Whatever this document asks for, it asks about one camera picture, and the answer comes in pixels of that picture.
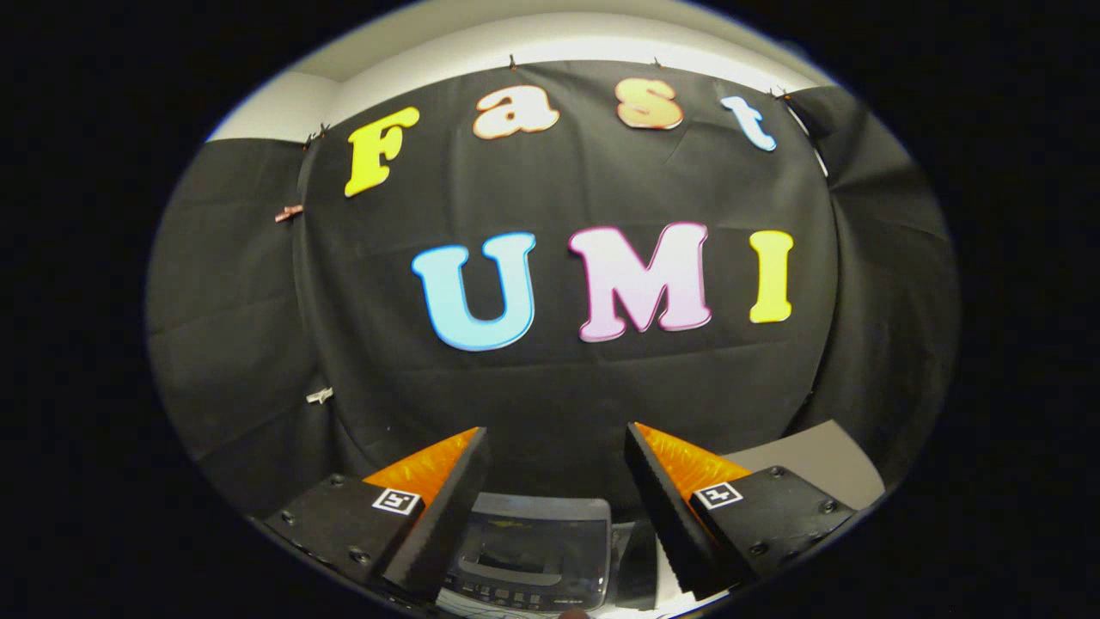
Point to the dark grey washing machine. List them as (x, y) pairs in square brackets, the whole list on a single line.
[(524, 597)]

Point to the white cloth clip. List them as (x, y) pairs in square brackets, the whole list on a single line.
[(319, 395)]

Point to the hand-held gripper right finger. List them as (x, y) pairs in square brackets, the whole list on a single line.
[(657, 511)]

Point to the reddish cloth clip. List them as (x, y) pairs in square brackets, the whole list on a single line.
[(289, 212)]

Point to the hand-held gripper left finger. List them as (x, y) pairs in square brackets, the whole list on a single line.
[(455, 511)]

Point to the tinted washing machine lid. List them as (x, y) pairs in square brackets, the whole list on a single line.
[(533, 542)]

